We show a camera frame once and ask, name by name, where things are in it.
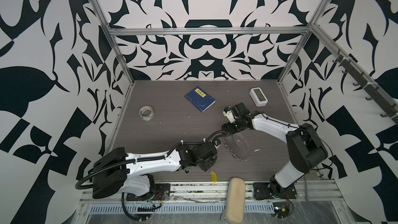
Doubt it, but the small circuit board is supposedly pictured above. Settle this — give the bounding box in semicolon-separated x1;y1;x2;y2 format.
272;201;294;219

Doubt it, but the beige pencil case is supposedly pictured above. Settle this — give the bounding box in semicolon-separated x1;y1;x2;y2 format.
221;177;246;224

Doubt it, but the yellow key tag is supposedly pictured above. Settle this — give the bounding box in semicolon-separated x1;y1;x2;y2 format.
210;170;217;183

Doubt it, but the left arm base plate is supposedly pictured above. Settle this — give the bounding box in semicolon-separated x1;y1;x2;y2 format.
126;183;171;201

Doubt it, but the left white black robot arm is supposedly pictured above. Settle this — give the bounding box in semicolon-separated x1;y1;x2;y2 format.
89;139;221;200

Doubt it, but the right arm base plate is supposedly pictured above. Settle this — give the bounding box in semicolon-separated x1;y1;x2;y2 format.
253;182;297;200

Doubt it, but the blue book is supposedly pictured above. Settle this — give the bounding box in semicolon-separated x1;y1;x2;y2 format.
184;86;216;113

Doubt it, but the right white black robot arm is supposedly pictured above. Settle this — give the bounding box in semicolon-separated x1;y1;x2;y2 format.
222;103;329;196

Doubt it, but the white digital clock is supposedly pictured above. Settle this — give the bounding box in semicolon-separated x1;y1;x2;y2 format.
249;87;268;107

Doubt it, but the clear tape roll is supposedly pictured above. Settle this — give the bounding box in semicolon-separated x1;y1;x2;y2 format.
138;105;154;121

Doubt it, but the wall hook rack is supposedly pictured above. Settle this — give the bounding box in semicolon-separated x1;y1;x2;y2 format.
333;50;398;125

